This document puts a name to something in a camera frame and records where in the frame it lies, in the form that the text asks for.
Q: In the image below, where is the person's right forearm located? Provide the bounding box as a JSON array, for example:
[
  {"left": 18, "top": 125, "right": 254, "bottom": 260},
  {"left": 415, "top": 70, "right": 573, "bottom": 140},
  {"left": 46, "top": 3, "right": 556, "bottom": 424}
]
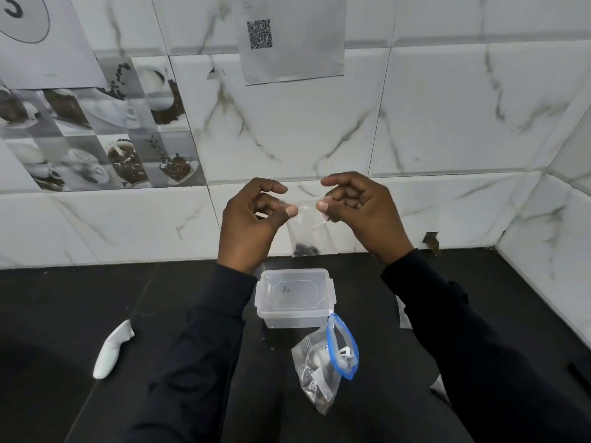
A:
[{"left": 381, "top": 249, "right": 591, "bottom": 443}]

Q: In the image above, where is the white code-print paper sheet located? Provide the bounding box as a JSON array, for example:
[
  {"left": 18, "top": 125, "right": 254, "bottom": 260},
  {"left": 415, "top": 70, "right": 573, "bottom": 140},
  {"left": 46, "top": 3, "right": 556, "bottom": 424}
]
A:
[{"left": 237, "top": 0, "right": 348, "bottom": 86}]

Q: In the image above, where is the white circle-print paper sheet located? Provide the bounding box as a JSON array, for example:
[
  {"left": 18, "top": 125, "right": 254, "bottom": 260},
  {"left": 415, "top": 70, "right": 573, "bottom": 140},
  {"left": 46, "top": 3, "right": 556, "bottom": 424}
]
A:
[{"left": 0, "top": 0, "right": 108, "bottom": 91}]

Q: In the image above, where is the person's left forearm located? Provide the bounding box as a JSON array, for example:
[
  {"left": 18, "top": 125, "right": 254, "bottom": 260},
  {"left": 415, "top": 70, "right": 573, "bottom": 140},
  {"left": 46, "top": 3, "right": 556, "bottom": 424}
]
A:
[{"left": 120, "top": 263, "right": 259, "bottom": 443}]

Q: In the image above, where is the clear plastic lidded container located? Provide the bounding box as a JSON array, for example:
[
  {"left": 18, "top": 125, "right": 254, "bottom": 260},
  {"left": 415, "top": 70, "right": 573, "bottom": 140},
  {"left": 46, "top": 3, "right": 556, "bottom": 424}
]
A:
[{"left": 254, "top": 268, "right": 336, "bottom": 330}]

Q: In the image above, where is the coffee picture wall tile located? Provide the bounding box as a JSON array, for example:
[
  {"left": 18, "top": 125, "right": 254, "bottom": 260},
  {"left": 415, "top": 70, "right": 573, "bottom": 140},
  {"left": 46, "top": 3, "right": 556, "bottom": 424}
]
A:
[{"left": 0, "top": 55, "right": 207, "bottom": 194}]

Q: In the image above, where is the person's left hand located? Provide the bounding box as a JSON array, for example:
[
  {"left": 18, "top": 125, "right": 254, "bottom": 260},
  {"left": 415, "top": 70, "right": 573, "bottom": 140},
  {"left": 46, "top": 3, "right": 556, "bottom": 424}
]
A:
[{"left": 217, "top": 177, "right": 299, "bottom": 275}]

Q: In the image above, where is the blue-seal zip bag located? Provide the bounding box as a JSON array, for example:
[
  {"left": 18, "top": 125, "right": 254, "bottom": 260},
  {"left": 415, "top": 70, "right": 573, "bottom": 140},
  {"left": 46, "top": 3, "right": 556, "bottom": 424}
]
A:
[{"left": 291, "top": 313, "right": 360, "bottom": 416}]

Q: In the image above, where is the small clear plastic bag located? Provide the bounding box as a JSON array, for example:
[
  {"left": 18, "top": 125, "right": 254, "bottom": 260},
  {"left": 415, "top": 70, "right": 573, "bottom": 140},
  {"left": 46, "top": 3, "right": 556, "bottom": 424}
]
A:
[{"left": 285, "top": 200, "right": 338, "bottom": 258}]

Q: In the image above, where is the person's right hand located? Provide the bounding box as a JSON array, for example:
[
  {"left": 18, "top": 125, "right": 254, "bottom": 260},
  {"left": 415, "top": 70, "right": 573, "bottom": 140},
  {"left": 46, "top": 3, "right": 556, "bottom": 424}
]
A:
[{"left": 316, "top": 172, "right": 415, "bottom": 266}]

